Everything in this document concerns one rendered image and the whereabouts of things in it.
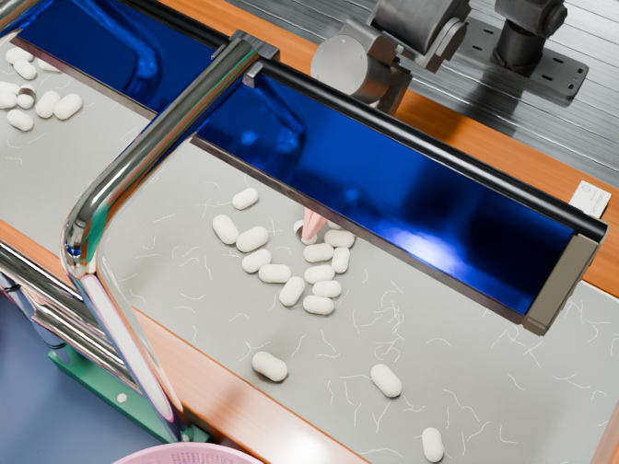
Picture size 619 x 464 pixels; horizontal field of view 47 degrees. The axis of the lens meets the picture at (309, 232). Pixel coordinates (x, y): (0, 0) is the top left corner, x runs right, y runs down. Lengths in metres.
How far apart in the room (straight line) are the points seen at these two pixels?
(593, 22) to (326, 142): 0.82
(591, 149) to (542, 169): 0.18
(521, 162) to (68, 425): 0.59
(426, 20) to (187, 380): 0.42
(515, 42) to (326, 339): 0.52
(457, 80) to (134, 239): 0.52
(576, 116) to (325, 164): 0.67
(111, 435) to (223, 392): 0.16
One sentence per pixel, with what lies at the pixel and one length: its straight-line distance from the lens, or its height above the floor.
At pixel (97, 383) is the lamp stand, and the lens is 0.79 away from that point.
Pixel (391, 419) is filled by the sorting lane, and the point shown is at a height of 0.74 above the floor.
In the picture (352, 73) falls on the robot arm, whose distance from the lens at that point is 0.65.
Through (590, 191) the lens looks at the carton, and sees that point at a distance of 0.85.
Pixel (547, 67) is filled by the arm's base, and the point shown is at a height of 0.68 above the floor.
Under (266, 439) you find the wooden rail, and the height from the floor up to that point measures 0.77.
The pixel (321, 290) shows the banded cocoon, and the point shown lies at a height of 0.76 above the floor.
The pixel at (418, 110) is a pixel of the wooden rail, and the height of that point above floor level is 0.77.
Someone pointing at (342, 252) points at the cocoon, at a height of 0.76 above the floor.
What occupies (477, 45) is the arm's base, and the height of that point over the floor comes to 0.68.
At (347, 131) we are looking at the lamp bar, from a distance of 0.43.
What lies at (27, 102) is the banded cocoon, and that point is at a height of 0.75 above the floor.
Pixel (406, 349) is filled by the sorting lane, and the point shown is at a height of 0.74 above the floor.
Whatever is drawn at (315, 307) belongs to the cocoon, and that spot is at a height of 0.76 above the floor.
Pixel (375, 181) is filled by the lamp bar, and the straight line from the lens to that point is 0.43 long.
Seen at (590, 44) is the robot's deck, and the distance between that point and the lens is 1.18.
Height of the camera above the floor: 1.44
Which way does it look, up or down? 59 degrees down
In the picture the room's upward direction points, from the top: straight up
